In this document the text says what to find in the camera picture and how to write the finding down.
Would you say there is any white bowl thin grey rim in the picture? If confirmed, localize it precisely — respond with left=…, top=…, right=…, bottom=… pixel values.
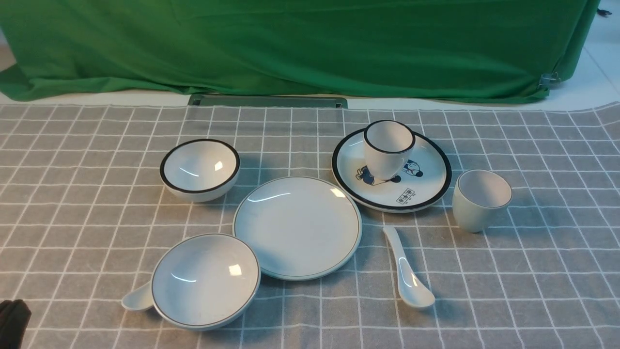
left=149, top=234, right=261, bottom=331

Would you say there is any plain white ceramic spoon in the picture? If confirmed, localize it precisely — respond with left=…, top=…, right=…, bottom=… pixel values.
left=383, top=225, right=435, bottom=309

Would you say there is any white cup thin rim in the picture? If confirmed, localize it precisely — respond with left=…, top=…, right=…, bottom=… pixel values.
left=452, top=169, right=513, bottom=233

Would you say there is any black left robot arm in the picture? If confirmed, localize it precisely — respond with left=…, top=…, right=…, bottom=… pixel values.
left=0, top=300, right=32, bottom=349

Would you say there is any white plate thin grey rim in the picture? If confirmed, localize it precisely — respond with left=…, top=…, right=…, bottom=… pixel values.
left=232, top=176, right=363, bottom=281

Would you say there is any white cup black rim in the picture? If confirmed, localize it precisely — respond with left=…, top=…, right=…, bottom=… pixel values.
left=363, top=120, right=416, bottom=181

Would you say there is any white bowl black rim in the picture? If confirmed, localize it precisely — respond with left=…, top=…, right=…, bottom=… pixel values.
left=159, top=139, right=241, bottom=203

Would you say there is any white plate black rim cartoon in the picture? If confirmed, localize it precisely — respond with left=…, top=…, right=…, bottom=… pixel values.
left=331, top=129, right=452, bottom=213

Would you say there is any grey checked tablecloth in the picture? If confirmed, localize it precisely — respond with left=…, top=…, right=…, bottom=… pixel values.
left=0, top=102, right=620, bottom=349

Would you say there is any metal clip on cloth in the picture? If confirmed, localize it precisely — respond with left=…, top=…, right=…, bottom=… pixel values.
left=538, top=72, right=562, bottom=89

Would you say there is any green backdrop cloth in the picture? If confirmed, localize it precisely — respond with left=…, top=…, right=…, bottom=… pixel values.
left=1, top=0, right=599, bottom=104

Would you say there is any white spoon printed handle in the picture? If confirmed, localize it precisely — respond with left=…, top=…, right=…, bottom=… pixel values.
left=121, top=282, right=154, bottom=312

